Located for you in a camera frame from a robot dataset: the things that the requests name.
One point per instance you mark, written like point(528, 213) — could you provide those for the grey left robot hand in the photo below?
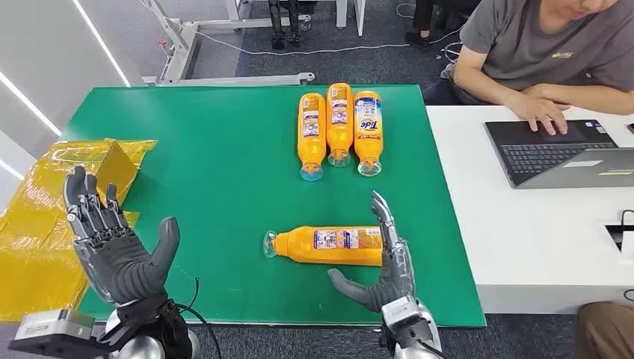
point(119, 262)

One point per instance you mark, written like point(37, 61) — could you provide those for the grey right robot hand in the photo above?
point(396, 277)

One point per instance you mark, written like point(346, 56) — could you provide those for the orange detergent bottle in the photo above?
point(311, 134)
point(340, 124)
point(327, 248)

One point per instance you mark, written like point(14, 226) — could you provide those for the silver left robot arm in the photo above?
point(148, 344)

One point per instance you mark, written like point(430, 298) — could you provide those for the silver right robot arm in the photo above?
point(421, 343)

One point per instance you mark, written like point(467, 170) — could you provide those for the orange Tide label bottle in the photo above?
point(368, 134)

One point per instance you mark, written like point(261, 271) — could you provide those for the yellow taped cardboard box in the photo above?
point(39, 257)

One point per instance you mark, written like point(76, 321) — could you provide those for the green table mat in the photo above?
point(223, 198)

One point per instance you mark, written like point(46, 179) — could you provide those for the white desk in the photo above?
point(535, 248)

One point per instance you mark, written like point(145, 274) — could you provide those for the white light strip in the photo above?
point(11, 169)

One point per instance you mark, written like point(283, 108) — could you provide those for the dark grey laptop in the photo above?
point(545, 158)

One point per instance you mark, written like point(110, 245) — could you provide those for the person in brown trousers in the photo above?
point(604, 332)

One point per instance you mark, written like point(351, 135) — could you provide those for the person with black shoes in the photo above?
point(423, 15)

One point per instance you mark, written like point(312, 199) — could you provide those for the white table leg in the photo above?
point(359, 15)

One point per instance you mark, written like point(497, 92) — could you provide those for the person at laptop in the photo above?
point(535, 44)

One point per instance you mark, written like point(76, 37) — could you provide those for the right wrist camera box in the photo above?
point(398, 313)

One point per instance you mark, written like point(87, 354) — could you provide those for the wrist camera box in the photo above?
point(398, 313)
point(49, 329)

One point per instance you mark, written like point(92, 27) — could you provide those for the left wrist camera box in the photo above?
point(49, 329)

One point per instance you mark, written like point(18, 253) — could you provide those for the grey metal stand frame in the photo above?
point(181, 44)

